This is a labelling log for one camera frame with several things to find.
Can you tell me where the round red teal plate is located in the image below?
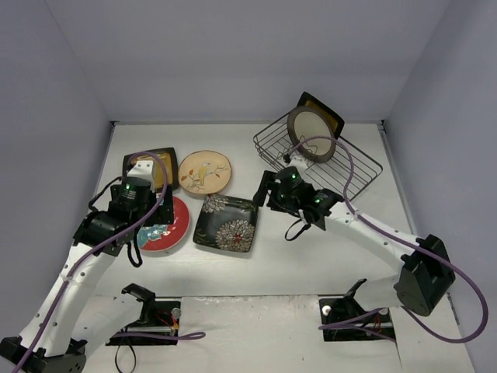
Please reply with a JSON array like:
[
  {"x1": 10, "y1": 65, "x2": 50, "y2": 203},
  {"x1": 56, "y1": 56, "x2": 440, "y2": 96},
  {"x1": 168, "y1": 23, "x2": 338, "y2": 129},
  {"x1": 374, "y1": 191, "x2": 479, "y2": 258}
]
[{"x1": 137, "y1": 196, "x2": 190, "y2": 253}]

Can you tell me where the black floral square plate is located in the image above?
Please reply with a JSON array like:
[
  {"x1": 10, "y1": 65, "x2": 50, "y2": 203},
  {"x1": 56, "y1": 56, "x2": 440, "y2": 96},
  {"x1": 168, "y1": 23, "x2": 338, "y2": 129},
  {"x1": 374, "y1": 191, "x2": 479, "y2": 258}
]
[{"x1": 193, "y1": 194, "x2": 259, "y2": 253}]

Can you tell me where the square amber plate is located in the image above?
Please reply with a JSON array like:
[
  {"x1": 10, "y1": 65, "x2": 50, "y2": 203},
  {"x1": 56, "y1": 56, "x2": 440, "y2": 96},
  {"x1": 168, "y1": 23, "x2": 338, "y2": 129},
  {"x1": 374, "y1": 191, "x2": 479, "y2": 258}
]
[
  {"x1": 297, "y1": 92, "x2": 345, "y2": 138},
  {"x1": 122, "y1": 147, "x2": 179, "y2": 193}
]

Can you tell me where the round bird pattern plate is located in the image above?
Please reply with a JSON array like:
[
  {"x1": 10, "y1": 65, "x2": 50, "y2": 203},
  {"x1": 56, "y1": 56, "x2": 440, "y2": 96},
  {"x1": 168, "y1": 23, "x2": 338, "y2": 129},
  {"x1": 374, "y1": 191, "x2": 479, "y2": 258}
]
[{"x1": 178, "y1": 150, "x2": 232, "y2": 195}]

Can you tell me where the round cream brown-rim plate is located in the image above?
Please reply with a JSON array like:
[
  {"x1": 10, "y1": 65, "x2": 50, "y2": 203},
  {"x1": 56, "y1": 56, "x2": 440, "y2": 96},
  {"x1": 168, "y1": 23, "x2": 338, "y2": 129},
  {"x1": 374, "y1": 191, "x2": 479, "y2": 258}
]
[{"x1": 287, "y1": 106, "x2": 335, "y2": 163}]

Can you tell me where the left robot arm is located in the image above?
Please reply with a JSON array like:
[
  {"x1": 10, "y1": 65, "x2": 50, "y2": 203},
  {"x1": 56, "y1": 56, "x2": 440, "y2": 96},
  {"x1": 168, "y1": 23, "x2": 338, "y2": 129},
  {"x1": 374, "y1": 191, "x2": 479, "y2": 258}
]
[{"x1": 1, "y1": 176, "x2": 172, "y2": 372}]

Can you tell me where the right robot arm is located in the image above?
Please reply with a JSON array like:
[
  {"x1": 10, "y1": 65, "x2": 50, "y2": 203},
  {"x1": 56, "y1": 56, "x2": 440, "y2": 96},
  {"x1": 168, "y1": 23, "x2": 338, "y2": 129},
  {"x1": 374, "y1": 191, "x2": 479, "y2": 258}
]
[{"x1": 253, "y1": 166, "x2": 455, "y2": 320}]

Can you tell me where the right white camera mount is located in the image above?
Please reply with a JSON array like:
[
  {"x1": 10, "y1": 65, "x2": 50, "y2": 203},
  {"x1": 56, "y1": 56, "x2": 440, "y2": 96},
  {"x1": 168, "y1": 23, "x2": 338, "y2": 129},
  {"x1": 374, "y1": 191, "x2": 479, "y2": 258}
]
[{"x1": 283, "y1": 155, "x2": 313, "y2": 174}]

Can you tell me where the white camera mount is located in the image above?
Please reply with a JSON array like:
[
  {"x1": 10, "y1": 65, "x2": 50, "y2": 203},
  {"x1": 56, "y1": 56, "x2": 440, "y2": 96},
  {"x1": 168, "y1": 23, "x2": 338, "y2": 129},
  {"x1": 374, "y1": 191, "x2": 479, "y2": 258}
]
[
  {"x1": 283, "y1": 155, "x2": 313, "y2": 174},
  {"x1": 123, "y1": 161, "x2": 155, "y2": 191}
]

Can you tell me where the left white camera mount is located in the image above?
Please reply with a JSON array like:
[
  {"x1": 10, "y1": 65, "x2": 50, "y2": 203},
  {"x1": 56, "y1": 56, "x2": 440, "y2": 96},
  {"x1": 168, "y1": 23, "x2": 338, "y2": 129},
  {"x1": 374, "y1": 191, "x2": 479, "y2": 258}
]
[{"x1": 123, "y1": 161, "x2": 155, "y2": 191}]

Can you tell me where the black wire dish rack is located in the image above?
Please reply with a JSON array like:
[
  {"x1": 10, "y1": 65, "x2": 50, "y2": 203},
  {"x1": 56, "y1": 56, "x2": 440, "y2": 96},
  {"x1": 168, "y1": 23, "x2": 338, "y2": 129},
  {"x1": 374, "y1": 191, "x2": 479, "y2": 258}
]
[{"x1": 253, "y1": 114, "x2": 384, "y2": 200}]

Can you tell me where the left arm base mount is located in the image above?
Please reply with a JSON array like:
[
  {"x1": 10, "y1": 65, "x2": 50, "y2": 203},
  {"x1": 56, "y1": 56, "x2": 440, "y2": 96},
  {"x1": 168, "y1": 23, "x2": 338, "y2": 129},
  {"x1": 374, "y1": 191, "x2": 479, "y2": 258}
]
[{"x1": 105, "y1": 298, "x2": 181, "y2": 347}]

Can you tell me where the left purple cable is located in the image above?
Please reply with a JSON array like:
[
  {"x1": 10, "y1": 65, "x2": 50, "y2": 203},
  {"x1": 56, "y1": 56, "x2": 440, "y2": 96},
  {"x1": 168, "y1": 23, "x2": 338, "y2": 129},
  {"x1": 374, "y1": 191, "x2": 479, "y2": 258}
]
[{"x1": 11, "y1": 151, "x2": 207, "y2": 373}]

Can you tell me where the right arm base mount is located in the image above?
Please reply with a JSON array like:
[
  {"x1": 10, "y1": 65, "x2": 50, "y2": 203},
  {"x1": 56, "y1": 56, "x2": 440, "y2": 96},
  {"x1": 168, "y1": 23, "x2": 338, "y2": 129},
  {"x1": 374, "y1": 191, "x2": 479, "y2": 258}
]
[{"x1": 318, "y1": 298, "x2": 396, "y2": 343}]

